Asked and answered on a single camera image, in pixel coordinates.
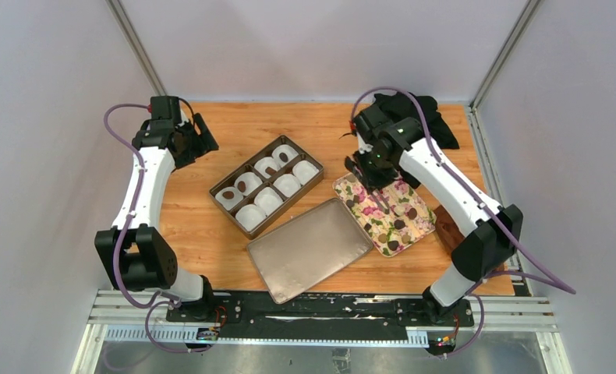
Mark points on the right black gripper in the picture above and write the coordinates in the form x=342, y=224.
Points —
x=378, y=181

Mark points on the black cloth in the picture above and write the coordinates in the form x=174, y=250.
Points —
x=387, y=110

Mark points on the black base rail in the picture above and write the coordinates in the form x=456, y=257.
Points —
x=320, y=316

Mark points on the floral rectangular tray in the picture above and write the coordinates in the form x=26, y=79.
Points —
x=390, y=234

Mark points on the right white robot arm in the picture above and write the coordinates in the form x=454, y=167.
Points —
x=388, y=148

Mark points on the brown cloth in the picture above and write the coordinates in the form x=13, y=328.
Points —
x=447, y=227

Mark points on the metallic box lid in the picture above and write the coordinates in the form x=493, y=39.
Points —
x=308, y=249

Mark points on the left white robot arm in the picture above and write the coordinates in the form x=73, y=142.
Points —
x=138, y=260

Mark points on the white paper cup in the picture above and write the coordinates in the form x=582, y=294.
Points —
x=304, y=171
x=250, y=216
x=228, y=204
x=287, y=184
x=265, y=162
x=268, y=200
x=290, y=151
x=252, y=182

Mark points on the brown compartment chocolate box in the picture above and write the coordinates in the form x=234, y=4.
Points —
x=248, y=165

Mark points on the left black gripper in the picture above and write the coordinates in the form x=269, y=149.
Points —
x=207, y=143

